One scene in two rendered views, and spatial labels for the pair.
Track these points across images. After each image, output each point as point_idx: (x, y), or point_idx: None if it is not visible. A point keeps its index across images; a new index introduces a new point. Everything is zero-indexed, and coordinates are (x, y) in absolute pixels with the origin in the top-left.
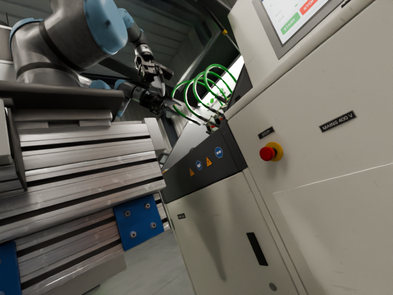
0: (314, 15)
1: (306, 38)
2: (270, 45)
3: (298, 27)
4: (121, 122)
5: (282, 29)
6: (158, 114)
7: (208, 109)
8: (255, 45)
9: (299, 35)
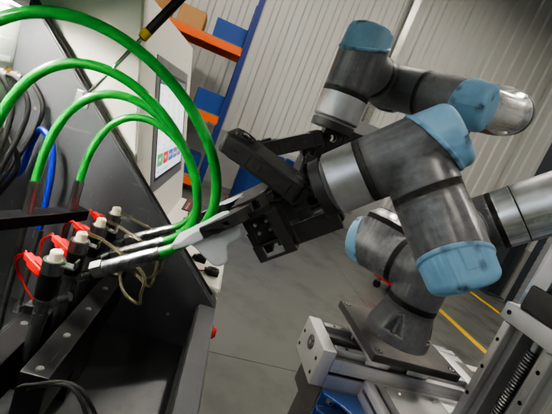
0: (163, 174)
1: (158, 190)
2: (150, 163)
3: (160, 172)
4: (340, 327)
5: (158, 158)
6: (261, 259)
7: (160, 246)
8: (146, 141)
9: (158, 182)
